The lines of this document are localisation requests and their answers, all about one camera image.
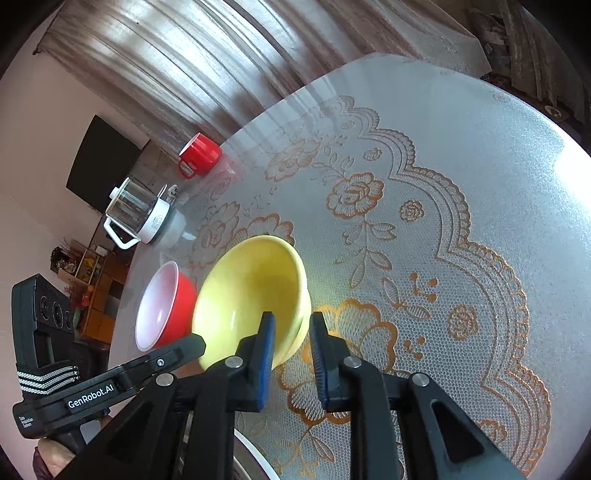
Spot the black television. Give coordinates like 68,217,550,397
66,114,144,215

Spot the red bowl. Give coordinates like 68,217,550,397
135,261,199,352

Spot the lace floral tablecloth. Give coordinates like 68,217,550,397
108,53,591,480

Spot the glass kettle with white base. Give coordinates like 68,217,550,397
103,176,186,250

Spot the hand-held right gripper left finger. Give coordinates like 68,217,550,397
78,311,278,480

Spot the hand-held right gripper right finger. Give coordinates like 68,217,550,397
309,311,532,480

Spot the yellow bowl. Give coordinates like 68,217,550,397
191,235,312,370

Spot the grey sheer curtain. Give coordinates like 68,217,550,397
37,0,490,144

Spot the wooden cabinet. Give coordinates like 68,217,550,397
51,244,130,344

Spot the person's left forearm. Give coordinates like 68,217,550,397
31,451,58,480

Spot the red mug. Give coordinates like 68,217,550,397
178,133,222,179

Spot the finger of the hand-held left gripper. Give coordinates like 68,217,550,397
108,335,206,392

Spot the person's left hand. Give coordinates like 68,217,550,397
39,438,77,468

